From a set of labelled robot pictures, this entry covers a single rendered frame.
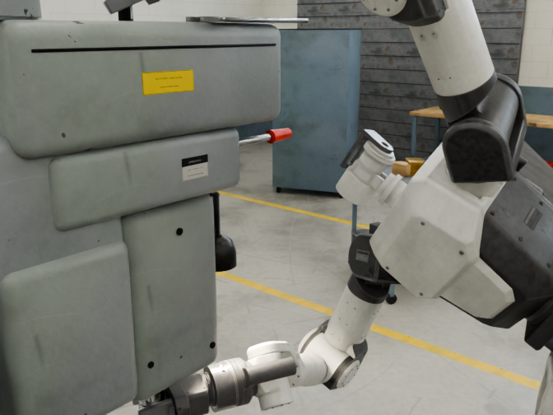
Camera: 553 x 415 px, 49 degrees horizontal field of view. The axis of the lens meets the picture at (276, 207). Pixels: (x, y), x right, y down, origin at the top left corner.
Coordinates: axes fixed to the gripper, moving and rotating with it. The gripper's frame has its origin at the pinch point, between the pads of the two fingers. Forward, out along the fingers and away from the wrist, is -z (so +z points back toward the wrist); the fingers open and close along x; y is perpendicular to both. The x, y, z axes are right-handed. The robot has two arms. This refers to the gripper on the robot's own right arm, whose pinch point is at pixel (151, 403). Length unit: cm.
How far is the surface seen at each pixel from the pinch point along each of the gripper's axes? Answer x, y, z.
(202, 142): 9, -48, 9
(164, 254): 10.3, -31.9, 1.9
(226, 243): -7.0, -25.6, 17.7
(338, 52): -503, -39, 323
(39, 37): 21, -64, -13
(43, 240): 19.5, -39.6, -15.4
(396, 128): -658, 80, 511
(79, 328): 19.1, -26.6, -12.3
